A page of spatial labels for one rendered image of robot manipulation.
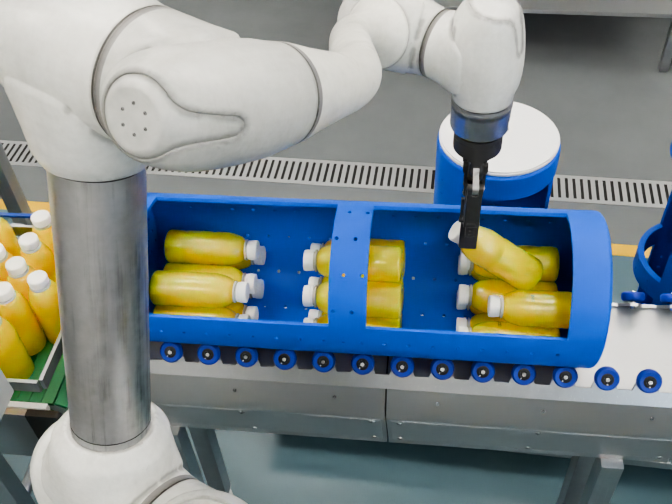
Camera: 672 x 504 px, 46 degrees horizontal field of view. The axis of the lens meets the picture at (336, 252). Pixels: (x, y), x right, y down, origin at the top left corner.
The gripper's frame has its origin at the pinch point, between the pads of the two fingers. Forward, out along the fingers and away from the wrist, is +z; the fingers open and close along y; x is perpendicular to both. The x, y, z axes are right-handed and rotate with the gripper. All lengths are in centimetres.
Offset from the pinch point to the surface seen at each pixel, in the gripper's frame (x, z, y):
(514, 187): -12.1, 24.7, 37.9
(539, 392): -15.6, 32.2, -11.3
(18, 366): 85, 30, -15
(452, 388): 0.6, 32.6, -11.5
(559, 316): -16.6, 13.7, -7.9
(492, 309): -5.2, 14.1, -6.9
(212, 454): 61, 95, 5
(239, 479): 59, 125, 13
